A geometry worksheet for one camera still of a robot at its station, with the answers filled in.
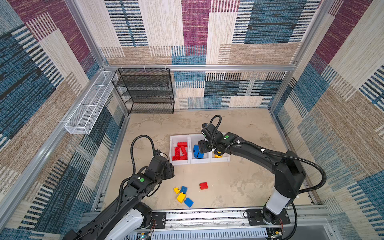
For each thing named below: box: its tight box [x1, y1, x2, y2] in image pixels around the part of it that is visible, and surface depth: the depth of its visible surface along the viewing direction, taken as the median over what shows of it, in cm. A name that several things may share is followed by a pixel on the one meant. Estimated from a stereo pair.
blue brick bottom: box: [184, 197, 194, 208], surface depth 81 cm
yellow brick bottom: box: [177, 192, 186, 204], surface depth 80 cm
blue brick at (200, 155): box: [197, 152, 204, 159], surface depth 94 cm
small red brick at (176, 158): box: [171, 156, 181, 161], surface depth 95 cm
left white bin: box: [170, 134, 191, 166], surface depth 93 cm
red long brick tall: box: [174, 146, 180, 157], surface depth 98 cm
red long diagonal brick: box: [180, 147, 189, 161], surface depth 96 cm
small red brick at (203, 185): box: [199, 182, 208, 190], surface depth 85 cm
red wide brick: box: [177, 142, 188, 148], surface depth 100 cm
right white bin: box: [207, 151, 231, 163], surface depth 91 cm
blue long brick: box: [180, 186, 188, 194], surface depth 83 cm
